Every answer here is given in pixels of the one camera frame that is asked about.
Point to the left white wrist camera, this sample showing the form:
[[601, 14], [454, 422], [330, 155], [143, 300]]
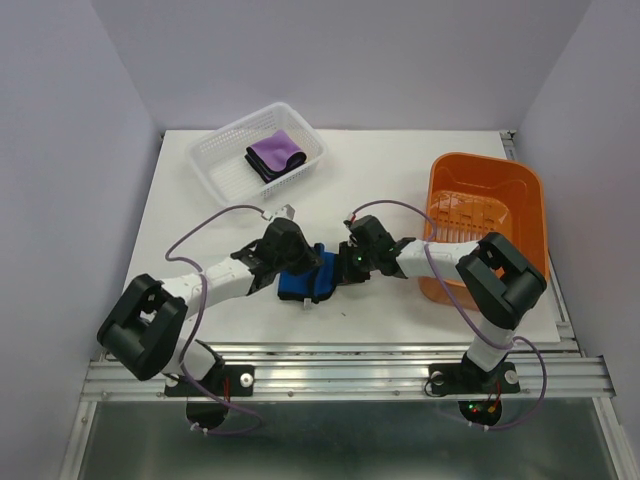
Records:
[[286, 211]]

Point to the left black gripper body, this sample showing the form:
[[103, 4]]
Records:
[[297, 258]]

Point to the blue towel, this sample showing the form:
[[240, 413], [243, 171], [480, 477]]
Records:
[[316, 285]]

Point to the orange plastic tub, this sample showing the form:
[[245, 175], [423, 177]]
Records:
[[471, 195]]

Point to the purple black-edged towel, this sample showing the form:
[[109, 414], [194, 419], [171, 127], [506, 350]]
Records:
[[274, 156]]

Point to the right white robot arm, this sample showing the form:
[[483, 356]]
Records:
[[491, 283]]

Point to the white plastic basket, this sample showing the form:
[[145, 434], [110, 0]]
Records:
[[218, 158]]

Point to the aluminium mounting rail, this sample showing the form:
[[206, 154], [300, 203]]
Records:
[[378, 372]]

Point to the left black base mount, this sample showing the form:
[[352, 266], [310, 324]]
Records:
[[219, 383]]

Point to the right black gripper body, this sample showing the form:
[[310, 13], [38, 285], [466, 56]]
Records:
[[356, 263]]

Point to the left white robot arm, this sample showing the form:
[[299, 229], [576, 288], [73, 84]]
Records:
[[143, 331]]

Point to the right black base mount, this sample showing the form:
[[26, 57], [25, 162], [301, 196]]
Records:
[[482, 391]]

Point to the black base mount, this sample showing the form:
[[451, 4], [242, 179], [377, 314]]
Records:
[[482, 391], [219, 383]]

